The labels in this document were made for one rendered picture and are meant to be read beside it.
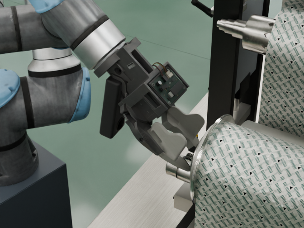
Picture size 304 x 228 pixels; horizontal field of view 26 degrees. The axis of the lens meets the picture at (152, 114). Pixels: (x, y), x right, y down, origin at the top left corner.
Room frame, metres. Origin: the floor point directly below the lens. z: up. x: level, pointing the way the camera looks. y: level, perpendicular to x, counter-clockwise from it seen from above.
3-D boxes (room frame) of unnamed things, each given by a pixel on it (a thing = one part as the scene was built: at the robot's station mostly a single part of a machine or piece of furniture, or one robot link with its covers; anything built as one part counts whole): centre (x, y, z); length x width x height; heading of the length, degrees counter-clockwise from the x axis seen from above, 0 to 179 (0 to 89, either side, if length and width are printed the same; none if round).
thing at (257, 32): (0.99, -0.20, 1.33); 0.06 x 0.06 x 0.06; 60
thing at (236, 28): (1.02, -0.14, 1.33); 0.06 x 0.03 x 0.03; 60
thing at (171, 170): (0.83, -0.04, 1.18); 0.04 x 0.02 x 0.04; 150
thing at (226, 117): (0.76, -0.09, 1.25); 0.15 x 0.01 x 0.15; 150
